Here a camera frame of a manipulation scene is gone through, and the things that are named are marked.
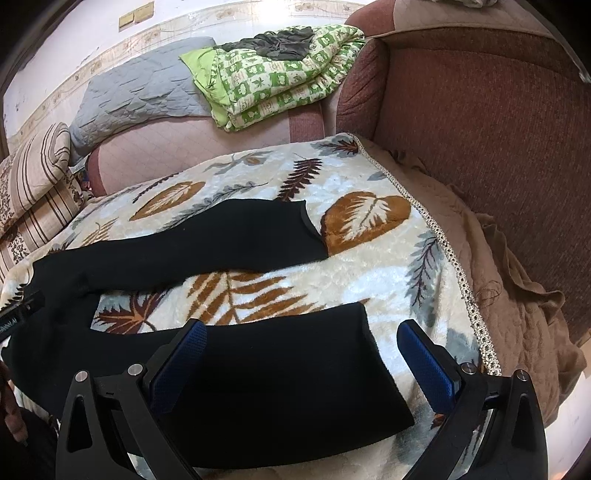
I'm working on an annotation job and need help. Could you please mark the black pants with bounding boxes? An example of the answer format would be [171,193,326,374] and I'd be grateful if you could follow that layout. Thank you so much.
[2,198,415,470]

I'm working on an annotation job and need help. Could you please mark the tan quilted sofa cover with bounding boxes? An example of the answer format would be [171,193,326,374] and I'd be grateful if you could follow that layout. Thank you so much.
[360,138,588,428]

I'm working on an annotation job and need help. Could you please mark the person's left hand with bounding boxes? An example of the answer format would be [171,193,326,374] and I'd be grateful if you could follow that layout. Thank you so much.
[0,361,29,446]

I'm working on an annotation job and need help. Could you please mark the green patterned quilt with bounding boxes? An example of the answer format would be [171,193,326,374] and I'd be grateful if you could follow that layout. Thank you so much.
[179,24,366,133]

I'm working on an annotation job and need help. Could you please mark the pink quilted seat cover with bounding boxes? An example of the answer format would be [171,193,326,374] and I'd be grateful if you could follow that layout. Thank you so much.
[88,102,324,197]

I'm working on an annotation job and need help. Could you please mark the beige sofa back cover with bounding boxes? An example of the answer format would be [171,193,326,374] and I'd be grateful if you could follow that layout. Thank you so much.
[390,0,561,40]

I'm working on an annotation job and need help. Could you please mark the dark grey cloth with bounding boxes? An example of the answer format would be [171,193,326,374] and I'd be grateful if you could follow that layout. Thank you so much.
[242,27,315,60]

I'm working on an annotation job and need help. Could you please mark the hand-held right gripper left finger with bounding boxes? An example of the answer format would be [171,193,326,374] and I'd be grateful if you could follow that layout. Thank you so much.
[55,318,208,480]

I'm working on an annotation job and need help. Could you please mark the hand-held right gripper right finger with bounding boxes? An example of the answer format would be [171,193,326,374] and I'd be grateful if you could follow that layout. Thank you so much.
[397,319,548,480]

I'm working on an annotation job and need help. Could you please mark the leaf print fleece blanket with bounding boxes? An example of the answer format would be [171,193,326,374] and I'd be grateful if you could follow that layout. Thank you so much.
[0,133,503,480]

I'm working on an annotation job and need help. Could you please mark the striped beige folded quilt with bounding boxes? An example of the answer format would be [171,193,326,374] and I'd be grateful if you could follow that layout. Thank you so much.
[0,122,86,282]

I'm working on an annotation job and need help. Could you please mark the grey quilted blanket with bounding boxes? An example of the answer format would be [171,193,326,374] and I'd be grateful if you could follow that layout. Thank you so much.
[69,37,218,163]

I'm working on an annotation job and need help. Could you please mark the reddish brown sofa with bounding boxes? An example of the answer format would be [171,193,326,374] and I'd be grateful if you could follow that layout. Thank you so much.
[288,0,591,344]

